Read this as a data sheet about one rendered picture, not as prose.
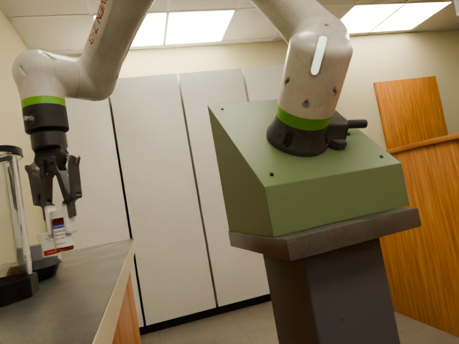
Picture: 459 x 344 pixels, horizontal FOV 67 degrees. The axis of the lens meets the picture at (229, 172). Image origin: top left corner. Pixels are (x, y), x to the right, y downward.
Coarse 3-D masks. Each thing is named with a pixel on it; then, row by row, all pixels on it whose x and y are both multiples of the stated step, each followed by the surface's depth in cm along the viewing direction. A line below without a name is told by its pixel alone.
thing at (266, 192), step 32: (224, 128) 84; (256, 128) 85; (352, 128) 91; (224, 160) 86; (256, 160) 74; (288, 160) 76; (320, 160) 77; (352, 160) 78; (384, 160) 80; (224, 192) 90; (256, 192) 71; (288, 192) 69; (320, 192) 71; (352, 192) 74; (384, 192) 77; (256, 224) 74; (288, 224) 68; (320, 224) 71
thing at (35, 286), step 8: (16, 152) 52; (16, 280) 49; (24, 280) 50; (32, 280) 51; (0, 288) 47; (8, 288) 48; (16, 288) 49; (24, 288) 50; (32, 288) 51; (0, 296) 47; (8, 296) 48; (16, 296) 48; (24, 296) 49; (0, 304) 47; (8, 304) 48
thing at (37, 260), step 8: (32, 248) 65; (40, 248) 66; (32, 256) 65; (40, 256) 66; (56, 256) 68; (32, 264) 63; (40, 264) 63; (48, 264) 64; (56, 264) 65; (40, 272) 63; (48, 272) 65; (56, 272) 67; (40, 280) 64
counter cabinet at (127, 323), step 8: (128, 280) 109; (128, 288) 104; (128, 296) 100; (128, 304) 96; (120, 312) 75; (128, 312) 93; (136, 312) 119; (120, 320) 72; (128, 320) 89; (136, 320) 113; (120, 328) 70; (128, 328) 86; (136, 328) 108; (120, 336) 68; (128, 336) 83; (136, 336) 103
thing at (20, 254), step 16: (0, 160) 50; (16, 160) 54; (0, 176) 50; (16, 176) 53; (0, 192) 49; (16, 192) 52; (0, 208) 49; (16, 208) 51; (0, 224) 49; (16, 224) 51; (0, 240) 48; (16, 240) 50; (0, 256) 48; (16, 256) 50; (0, 272) 48; (16, 272) 49; (32, 272) 53
